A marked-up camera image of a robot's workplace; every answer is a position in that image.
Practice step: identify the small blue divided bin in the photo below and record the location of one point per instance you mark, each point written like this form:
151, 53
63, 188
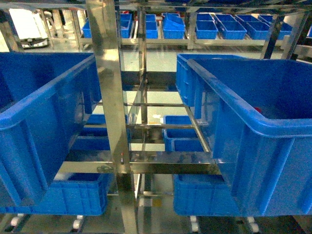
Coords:
180, 140

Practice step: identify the blue lower right bin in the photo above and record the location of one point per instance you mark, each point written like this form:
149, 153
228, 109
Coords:
203, 195

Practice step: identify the large blue upper right bin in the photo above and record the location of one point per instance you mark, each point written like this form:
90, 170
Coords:
265, 158

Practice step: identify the large blue bin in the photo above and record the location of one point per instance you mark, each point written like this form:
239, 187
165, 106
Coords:
45, 101
265, 158

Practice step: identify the blue lower left bin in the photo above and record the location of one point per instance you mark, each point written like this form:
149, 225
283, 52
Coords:
80, 194

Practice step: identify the large blue upper left bin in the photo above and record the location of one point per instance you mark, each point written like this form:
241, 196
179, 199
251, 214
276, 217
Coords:
45, 101

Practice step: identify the stainless steel rack post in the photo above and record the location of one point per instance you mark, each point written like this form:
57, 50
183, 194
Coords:
106, 44

